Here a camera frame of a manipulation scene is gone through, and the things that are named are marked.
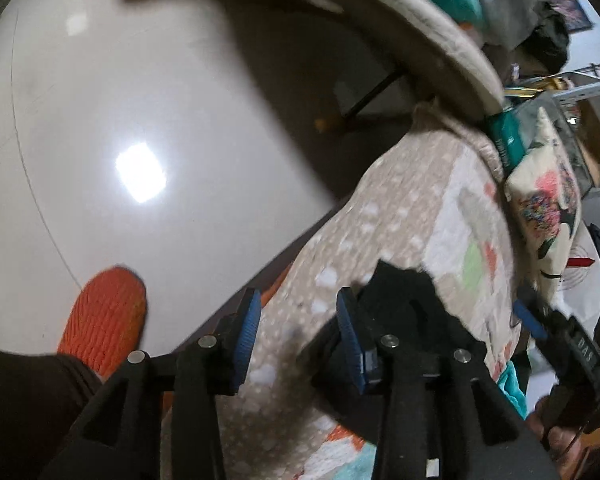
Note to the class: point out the black furniture leg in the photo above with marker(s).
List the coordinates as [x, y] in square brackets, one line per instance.
[372, 92]

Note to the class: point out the person's right hand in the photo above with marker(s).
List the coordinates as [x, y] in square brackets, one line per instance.
[555, 442]

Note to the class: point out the beige printed blanket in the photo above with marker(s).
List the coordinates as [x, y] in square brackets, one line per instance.
[395, 200]

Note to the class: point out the black pants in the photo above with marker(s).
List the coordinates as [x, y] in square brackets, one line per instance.
[410, 290]

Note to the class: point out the dark bag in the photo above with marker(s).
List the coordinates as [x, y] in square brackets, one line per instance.
[550, 35]

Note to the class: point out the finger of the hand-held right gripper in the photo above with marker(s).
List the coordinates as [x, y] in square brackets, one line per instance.
[527, 317]

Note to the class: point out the turquoise cloth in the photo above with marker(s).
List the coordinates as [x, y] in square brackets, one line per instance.
[511, 391]

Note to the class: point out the teal packet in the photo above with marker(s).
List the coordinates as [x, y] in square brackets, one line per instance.
[506, 135]

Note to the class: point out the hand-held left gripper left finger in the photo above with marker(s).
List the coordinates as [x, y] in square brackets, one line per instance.
[246, 341]

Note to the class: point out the beige quilted cushion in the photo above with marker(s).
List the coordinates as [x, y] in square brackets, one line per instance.
[420, 25]

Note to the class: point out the white printed bag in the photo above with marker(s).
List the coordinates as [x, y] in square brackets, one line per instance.
[585, 272]

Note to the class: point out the orange slipper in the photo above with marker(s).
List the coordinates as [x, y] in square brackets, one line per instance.
[105, 317]

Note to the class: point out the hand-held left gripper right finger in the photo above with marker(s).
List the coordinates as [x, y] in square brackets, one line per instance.
[349, 345]

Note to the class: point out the wall poster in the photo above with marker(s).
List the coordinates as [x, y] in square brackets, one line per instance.
[575, 12]

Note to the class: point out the person's leg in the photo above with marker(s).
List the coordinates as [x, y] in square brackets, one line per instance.
[25, 410]

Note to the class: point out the cream printed pillow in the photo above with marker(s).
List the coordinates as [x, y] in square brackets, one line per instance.
[542, 200]

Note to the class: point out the metal shelf rack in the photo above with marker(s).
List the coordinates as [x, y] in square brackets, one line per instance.
[587, 92]

